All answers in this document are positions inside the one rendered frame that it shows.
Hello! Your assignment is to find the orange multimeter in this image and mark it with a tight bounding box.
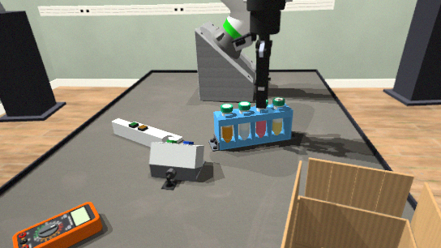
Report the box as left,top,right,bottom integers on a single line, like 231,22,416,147
13,202,102,248

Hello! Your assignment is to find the green screw cap with white top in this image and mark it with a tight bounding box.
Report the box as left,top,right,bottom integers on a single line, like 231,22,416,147
220,104,233,113
238,101,250,111

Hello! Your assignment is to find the blue tube rack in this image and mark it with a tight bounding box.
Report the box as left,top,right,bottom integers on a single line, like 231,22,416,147
214,104,293,150

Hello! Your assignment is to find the dark green screw cap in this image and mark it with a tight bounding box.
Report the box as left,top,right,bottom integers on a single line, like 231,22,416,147
272,97,285,106

